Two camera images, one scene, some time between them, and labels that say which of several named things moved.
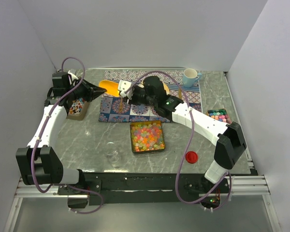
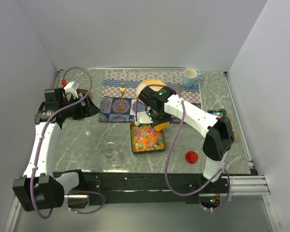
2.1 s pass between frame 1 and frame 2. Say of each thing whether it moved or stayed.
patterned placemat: stayed
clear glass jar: stayed
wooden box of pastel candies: stayed
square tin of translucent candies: stayed
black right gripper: moved
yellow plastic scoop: moved
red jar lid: stayed
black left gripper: moved
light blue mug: stayed
